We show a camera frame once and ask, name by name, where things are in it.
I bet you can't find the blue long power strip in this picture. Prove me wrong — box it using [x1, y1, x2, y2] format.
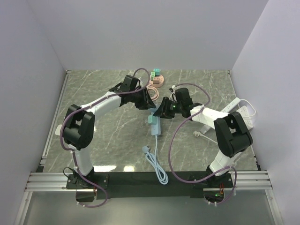
[149, 108, 161, 136]

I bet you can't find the pink round power strip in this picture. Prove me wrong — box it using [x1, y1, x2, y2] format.
[148, 75, 165, 88]

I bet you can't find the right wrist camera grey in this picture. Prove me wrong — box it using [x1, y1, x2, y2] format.
[169, 85, 177, 102]

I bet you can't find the blue coiled cable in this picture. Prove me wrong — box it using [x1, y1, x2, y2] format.
[142, 135, 169, 185]

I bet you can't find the white rounded charger plug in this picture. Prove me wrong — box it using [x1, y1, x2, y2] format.
[54, 124, 62, 136]

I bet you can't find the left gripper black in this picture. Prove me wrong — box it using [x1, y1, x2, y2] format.
[130, 87, 156, 110]

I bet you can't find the white triangular power strip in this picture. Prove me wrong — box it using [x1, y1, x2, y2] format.
[236, 105, 254, 130]

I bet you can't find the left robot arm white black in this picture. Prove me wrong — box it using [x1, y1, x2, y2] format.
[60, 75, 156, 188]

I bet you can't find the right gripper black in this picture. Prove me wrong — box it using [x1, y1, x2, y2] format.
[153, 97, 183, 120]

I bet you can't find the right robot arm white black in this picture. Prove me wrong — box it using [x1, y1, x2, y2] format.
[154, 88, 253, 187]

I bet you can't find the green charger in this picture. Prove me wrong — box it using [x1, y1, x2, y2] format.
[148, 115, 158, 125]

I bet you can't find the green plug adapter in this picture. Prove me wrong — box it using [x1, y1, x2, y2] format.
[150, 68, 161, 77]

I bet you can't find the white power strip cable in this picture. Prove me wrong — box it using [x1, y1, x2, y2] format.
[192, 98, 257, 144]

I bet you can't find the aluminium rail frame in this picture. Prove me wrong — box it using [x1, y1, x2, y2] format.
[25, 171, 273, 192]

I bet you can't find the black base bar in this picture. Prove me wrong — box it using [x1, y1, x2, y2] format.
[66, 171, 233, 202]

